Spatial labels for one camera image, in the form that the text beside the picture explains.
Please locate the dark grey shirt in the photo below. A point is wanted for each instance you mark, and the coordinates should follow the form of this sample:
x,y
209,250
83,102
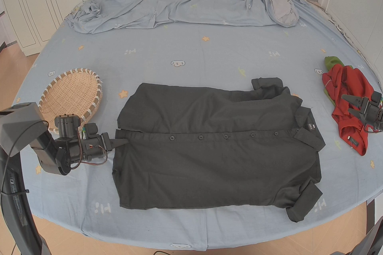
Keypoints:
x,y
215,158

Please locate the bed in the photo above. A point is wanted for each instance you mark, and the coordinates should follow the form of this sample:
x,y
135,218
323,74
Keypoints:
x,y
209,53

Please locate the round woven basket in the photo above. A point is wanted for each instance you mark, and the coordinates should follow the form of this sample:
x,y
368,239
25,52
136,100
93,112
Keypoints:
x,y
71,95

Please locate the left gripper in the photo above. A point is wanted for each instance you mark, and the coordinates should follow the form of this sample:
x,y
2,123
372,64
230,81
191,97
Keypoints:
x,y
95,150

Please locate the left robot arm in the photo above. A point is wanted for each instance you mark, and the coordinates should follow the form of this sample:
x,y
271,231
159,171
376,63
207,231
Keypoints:
x,y
18,128

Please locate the red garment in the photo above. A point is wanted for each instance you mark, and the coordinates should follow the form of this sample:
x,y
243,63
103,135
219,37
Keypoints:
x,y
353,83

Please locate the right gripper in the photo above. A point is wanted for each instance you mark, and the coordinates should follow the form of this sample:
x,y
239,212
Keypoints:
x,y
372,116

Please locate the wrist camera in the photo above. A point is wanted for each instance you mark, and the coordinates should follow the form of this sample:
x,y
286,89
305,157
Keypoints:
x,y
90,138
376,97

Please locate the pale blue quilt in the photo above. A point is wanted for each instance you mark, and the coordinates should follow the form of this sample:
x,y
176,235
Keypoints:
x,y
185,8

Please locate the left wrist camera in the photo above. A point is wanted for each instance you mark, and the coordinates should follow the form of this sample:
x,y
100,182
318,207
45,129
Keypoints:
x,y
90,138

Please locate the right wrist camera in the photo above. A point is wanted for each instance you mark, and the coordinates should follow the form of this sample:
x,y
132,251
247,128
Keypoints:
x,y
376,97

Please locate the green garment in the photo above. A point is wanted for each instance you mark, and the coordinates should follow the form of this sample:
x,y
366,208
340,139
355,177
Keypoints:
x,y
332,62

